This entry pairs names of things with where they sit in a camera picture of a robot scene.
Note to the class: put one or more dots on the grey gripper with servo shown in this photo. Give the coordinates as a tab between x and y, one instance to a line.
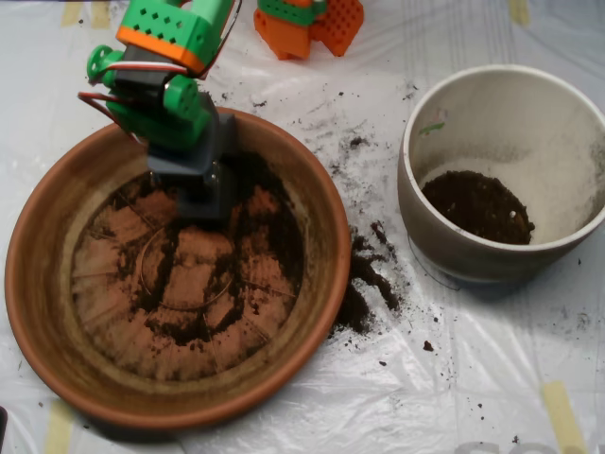
200	199

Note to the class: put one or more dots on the dark soil pile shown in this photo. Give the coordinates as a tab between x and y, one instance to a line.
264	198

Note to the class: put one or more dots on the dark soil heap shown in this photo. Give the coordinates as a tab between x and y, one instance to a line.
477	213

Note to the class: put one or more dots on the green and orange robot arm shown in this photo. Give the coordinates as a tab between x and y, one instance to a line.
160	118

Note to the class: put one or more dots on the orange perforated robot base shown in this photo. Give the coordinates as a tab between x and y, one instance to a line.
283	38

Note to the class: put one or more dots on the spilled dark soil patch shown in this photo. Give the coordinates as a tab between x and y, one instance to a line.
354	307

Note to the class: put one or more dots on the terracotta plant saucer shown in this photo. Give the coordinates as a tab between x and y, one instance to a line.
42	302

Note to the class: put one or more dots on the white ceramic pot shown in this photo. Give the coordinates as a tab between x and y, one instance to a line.
454	260

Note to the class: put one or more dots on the beige masking tape strip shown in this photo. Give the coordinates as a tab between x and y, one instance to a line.
101	14
519	12
71	13
59	430
562	416

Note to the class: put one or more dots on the clear plastic cover sheet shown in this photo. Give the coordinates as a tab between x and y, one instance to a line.
425	402

